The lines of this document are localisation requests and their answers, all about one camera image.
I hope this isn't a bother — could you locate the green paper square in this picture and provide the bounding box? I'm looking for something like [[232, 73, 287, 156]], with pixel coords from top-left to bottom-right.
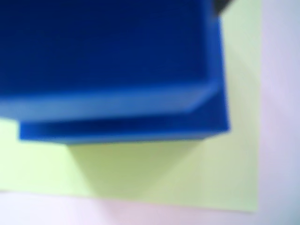
[[0, 0, 263, 213]]

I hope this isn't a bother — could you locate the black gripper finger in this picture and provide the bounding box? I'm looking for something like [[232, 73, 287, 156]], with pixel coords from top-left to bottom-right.
[[212, 0, 235, 17]]

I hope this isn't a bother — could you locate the large blue cube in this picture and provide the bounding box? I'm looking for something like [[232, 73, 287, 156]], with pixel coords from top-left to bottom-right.
[[18, 14, 232, 145]]

